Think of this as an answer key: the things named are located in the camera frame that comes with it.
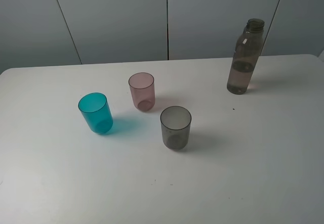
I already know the grey translucent plastic cup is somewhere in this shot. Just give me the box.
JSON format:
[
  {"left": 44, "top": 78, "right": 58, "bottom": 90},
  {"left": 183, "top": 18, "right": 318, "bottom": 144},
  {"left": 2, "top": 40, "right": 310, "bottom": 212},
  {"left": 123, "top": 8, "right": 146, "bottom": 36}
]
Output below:
[{"left": 160, "top": 106, "right": 192, "bottom": 151}]

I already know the pink translucent plastic cup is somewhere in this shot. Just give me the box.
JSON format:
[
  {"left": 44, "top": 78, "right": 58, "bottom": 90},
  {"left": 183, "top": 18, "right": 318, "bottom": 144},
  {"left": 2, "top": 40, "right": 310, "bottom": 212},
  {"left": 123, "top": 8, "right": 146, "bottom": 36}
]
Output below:
[{"left": 128, "top": 72, "right": 155, "bottom": 112}]

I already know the smoky brown water bottle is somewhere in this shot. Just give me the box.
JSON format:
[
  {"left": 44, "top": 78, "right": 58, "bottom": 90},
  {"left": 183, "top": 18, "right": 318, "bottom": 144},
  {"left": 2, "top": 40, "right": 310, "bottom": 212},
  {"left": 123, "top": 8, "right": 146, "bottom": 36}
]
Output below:
[{"left": 227, "top": 18, "right": 265, "bottom": 95}]

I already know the teal plastic cup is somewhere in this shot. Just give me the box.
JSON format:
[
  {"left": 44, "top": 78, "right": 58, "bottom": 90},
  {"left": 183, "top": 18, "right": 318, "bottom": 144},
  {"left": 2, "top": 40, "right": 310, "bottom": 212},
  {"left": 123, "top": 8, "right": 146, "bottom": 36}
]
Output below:
[{"left": 78, "top": 93, "right": 113, "bottom": 135}]

